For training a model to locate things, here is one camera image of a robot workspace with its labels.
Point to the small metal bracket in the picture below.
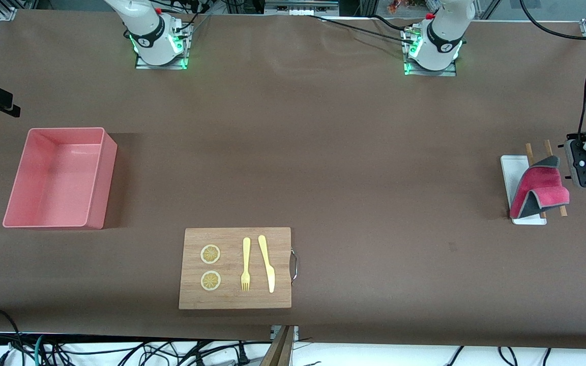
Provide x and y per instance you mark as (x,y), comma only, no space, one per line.
(296,333)

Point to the white rectangular tray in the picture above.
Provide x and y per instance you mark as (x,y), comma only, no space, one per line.
(513,173)

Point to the yellow plastic knife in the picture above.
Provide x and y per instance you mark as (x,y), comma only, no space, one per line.
(264,254)

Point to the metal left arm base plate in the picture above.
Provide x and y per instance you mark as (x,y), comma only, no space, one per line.
(433,73)

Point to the brown wooden stick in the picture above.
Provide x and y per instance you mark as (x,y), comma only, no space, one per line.
(529,152)
(548,147)

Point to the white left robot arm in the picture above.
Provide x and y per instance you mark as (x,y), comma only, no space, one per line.
(445,35)

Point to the pink plastic bin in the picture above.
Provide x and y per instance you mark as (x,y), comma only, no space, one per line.
(54,173)

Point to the orange background object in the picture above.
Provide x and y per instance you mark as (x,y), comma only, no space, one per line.
(394,6)

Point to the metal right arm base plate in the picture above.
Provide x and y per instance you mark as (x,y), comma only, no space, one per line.
(163,66)

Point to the yellow plastic fork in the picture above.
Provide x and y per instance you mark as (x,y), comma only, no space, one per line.
(246,254)

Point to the red and grey cloth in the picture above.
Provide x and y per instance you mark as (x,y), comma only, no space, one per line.
(542,185)

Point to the grey power strip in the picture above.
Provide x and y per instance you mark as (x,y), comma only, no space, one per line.
(300,7)

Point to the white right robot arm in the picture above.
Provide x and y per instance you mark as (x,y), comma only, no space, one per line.
(150,35)

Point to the brown angled beam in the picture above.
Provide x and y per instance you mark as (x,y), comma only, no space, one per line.
(279,353)

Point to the wooden cutting board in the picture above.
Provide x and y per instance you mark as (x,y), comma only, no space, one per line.
(232,300)

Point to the yellow lemon slice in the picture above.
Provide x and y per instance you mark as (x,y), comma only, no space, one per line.
(210,280)
(210,254)

